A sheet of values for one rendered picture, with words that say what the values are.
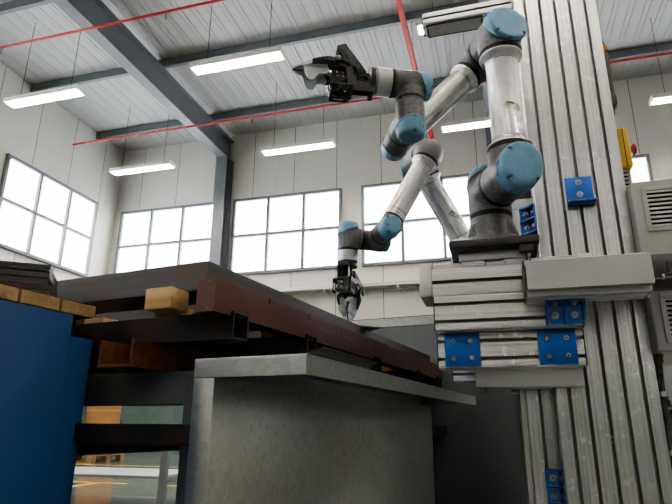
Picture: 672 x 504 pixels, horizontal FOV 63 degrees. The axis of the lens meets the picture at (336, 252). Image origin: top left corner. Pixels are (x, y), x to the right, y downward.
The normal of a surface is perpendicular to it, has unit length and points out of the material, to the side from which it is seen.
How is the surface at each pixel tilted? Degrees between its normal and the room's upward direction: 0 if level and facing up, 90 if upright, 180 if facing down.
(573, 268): 90
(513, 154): 98
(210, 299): 90
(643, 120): 90
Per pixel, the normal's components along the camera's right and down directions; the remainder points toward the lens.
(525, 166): 0.17, -0.17
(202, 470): -0.41, -0.28
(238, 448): 0.91, -0.11
